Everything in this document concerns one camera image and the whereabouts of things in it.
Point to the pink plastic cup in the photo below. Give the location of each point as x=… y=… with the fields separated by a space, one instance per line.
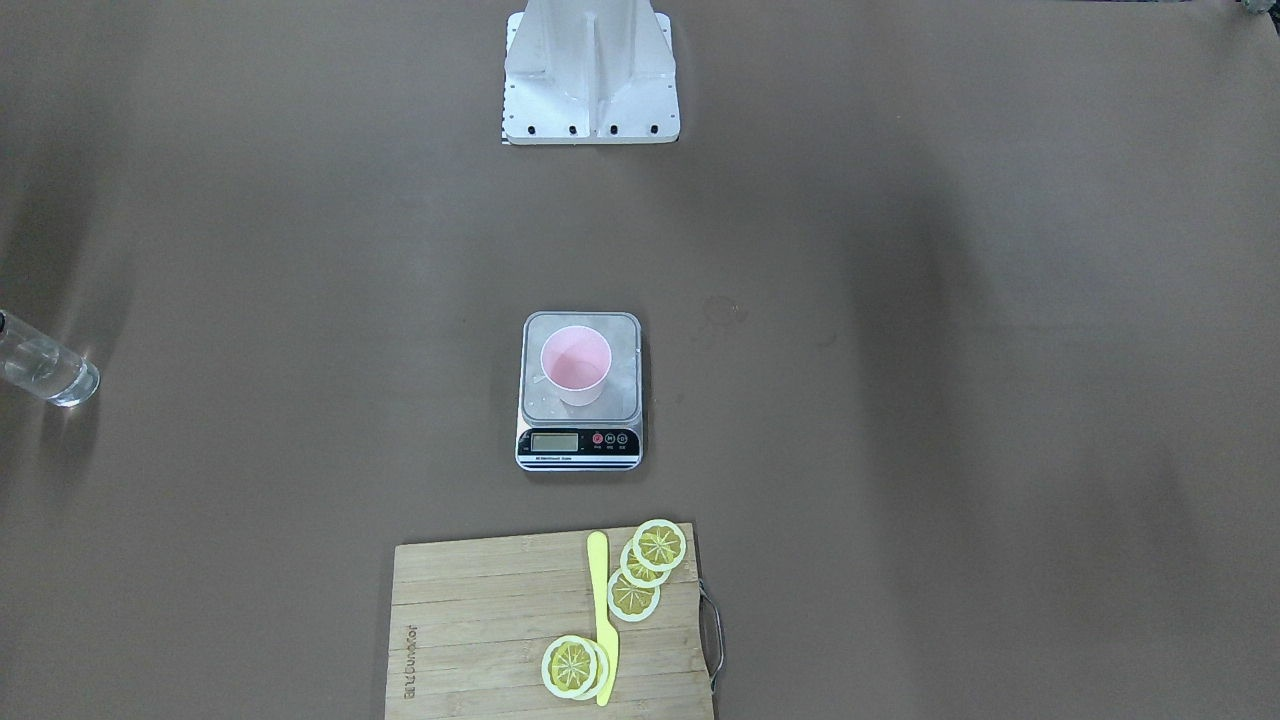
x=576 y=359

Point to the silver digital kitchen scale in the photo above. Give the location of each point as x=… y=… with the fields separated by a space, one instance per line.
x=607 y=435

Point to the lemon slice far stack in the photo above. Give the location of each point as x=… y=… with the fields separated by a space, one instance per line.
x=659 y=545

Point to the lemon slice stack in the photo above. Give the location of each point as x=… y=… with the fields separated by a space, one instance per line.
x=628 y=602
x=659 y=545
x=636 y=573

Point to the yellow plastic knife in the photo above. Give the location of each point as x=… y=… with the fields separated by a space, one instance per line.
x=599 y=566

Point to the lemon slice middle stack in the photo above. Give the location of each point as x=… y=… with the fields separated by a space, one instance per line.
x=636 y=573

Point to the lemon slice rear pair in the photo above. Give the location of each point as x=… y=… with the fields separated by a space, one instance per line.
x=602 y=673

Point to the lemon slice pair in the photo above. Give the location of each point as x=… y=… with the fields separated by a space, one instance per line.
x=567 y=666
x=602 y=673

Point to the bamboo cutting board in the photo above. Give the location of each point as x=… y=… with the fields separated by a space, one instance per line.
x=471 y=619

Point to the lemon slice near pair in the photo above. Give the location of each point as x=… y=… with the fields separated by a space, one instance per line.
x=567 y=666

